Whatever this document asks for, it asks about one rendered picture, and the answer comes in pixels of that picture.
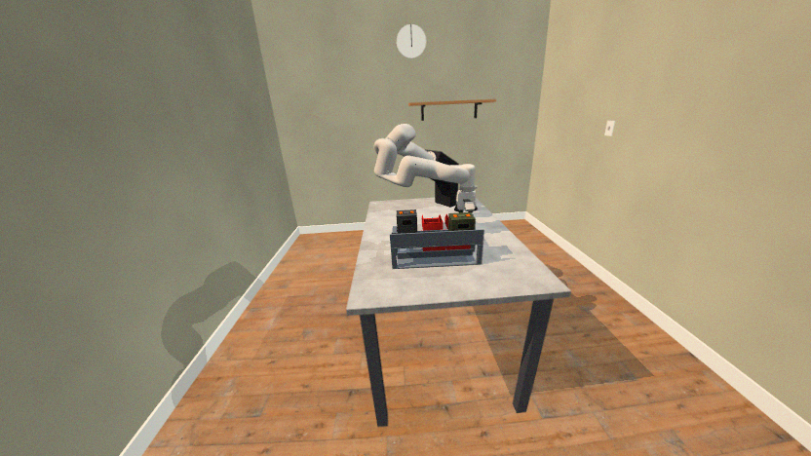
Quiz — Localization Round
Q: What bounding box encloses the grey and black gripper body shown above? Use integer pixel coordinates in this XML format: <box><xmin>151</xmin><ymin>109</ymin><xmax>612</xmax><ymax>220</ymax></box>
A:
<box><xmin>456</xmin><ymin>190</ymin><xmax>476</xmax><ymax>209</ymax></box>

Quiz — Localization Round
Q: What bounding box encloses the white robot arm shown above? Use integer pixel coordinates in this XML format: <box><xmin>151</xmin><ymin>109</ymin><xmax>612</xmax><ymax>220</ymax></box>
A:
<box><xmin>374</xmin><ymin>124</ymin><xmax>477</xmax><ymax>192</ymax></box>

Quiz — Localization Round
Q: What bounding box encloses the dark green case with orange latches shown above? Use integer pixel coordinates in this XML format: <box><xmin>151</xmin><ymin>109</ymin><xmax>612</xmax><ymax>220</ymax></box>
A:
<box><xmin>448</xmin><ymin>212</ymin><xmax>476</xmax><ymax>231</ymax></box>

